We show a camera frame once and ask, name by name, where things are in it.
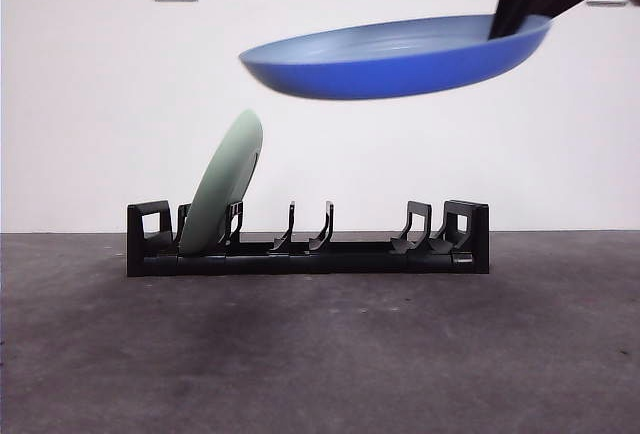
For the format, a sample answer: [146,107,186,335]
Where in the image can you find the blue round plate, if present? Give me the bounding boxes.
[238,13,554,102]

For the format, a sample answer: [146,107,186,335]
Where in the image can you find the green round plate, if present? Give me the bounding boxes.
[178,108,265,256]

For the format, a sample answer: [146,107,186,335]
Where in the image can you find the black plastic plate rack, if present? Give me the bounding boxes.
[126,199,491,278]

